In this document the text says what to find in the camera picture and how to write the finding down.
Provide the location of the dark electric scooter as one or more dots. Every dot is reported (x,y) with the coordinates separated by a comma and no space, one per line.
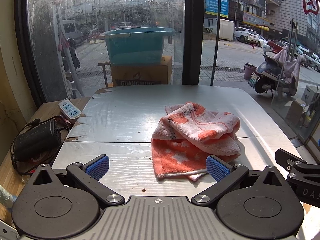
(266,76)

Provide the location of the white kiosk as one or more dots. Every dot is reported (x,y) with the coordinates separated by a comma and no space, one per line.
(226,30)

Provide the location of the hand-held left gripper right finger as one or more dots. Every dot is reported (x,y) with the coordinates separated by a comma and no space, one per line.
(217,168)

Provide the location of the purple bucket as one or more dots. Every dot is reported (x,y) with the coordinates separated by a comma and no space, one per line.
(249,72)

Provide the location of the white power strip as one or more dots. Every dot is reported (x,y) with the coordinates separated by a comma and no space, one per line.
(70,108)

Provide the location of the brown cardboard box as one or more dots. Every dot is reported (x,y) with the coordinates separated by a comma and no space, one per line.
(142,75)

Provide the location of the orange and white towel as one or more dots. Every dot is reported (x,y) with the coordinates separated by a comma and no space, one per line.
(195,140)

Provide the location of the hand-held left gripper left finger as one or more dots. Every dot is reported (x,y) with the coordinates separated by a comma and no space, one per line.
(97,167)

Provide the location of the white box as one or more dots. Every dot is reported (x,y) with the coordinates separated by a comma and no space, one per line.
(308,93)

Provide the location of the red car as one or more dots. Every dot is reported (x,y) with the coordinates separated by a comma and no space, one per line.
(276,46)

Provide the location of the wooden side table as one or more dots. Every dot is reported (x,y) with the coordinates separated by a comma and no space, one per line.
(46,112)

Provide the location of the pink cloth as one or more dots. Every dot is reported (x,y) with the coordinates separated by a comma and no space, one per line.
(292,67)

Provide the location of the teal plastic tub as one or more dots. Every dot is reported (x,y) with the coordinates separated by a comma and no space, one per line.
(136,46)

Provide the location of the open cardboard box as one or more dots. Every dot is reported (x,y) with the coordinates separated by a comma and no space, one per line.
(295,112)

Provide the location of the small white car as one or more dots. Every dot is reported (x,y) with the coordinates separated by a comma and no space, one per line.
(262,41)

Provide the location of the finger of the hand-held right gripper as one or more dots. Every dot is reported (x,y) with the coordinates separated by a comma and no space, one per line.
(285,157)
(306,168)

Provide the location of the wooden chair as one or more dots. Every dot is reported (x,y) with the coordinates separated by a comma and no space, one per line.
(105,66)

